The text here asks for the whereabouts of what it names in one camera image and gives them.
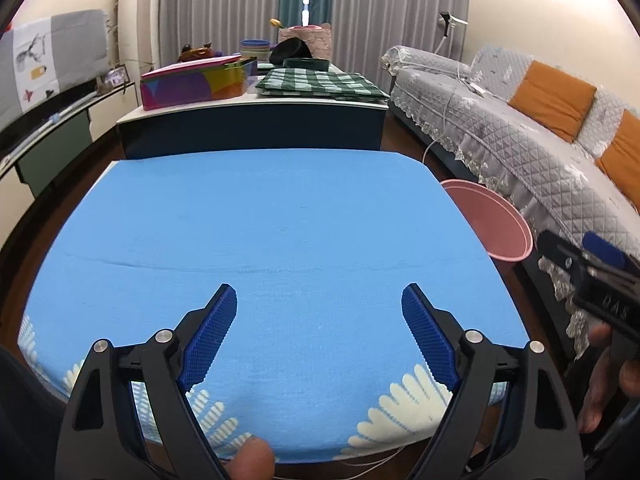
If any camera on stand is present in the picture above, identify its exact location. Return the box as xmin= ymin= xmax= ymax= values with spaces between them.
xmin=439 ymin=11 xmax=468 ymax=56

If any pink lace basket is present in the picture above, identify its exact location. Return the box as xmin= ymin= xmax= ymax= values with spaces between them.
xmin=277 ymin=22 xmax=333 ymax=63

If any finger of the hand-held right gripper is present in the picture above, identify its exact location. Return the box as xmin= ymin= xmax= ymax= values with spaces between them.
xmin=582 ymin=231 xmax=640 ymax=286
xmin=537 ymin=230 xmax=601 ymax=291

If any person's left hand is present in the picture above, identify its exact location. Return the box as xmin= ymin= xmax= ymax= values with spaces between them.
xmin=223 ymin=436 xmax=277 ymax=480

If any grey television cover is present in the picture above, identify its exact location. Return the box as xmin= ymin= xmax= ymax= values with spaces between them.
xmin=0 ymin=9 xmax=110 ymax=121

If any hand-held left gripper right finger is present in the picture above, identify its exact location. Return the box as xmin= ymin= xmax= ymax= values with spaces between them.
xmin=401 ymin=282 xmax=585 ymax=480

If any brown teapot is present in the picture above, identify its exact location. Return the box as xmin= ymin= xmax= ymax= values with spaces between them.
xmin=181 ymin=44 xmax=221 ymax=63

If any green checked cloth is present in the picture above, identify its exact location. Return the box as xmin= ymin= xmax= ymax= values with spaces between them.
xmin=255 ymin=69 xmax=391 ymax=102

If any blue mat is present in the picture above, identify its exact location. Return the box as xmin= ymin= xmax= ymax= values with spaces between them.
xmin=17 ymin=149 xmax=531 ymax=463

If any coffee table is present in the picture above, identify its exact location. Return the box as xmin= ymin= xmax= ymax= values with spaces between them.
xmin=116 ymin=62 xmax=391 ymax=161

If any white string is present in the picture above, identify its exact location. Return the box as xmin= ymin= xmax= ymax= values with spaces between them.
xmin=345 ymin=442 xmax=403 ymax=466

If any dark green tray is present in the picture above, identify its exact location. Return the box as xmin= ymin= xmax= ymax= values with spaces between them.
xmin=282 ymin=57 xmax=330 ymax=73

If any grey quilted sofa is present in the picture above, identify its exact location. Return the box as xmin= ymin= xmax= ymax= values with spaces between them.
xmin=382 ymin=45 xmax=640 ymax=361

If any orange cushion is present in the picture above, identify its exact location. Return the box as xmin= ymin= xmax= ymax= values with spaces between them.
xmin=595 ymin=110 xmax=640 ymax=198
xmin=508 ymin=60 xmax=598 ymax=143

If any television cabinet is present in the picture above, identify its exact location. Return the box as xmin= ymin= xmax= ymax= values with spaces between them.
xmin=0 ymin=77 xmax=138 ymax=196

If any pink bucket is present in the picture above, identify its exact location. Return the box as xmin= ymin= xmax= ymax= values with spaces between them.
xmin=441 ymin=179 xmax=535 ymax=262

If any grey curtain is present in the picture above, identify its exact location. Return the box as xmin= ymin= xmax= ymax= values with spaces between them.
xmin=327 ymin=0 xmax=471 ymax=63
xmin=157 ymin=0 xmax=286 ymax=61

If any stack of bowls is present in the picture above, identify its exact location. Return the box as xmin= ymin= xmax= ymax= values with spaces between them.
xmin=239 ymin=39 xmax=272 ymax=61

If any white cable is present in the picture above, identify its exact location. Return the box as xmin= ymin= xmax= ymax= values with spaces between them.
xmin=422 ymin=52 xmax=488 ymax=163

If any person's right hand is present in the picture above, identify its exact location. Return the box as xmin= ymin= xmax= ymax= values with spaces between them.
xmin=576 ymin=322 xmax=640 ymax=436

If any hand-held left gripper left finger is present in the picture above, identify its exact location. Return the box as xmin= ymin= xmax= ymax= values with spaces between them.
xmin=54 ymin=284 xmax=238 ymax=480

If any colourful box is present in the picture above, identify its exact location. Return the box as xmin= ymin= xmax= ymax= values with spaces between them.
xmin=140 ymin=56 xmax=258 ymax=112

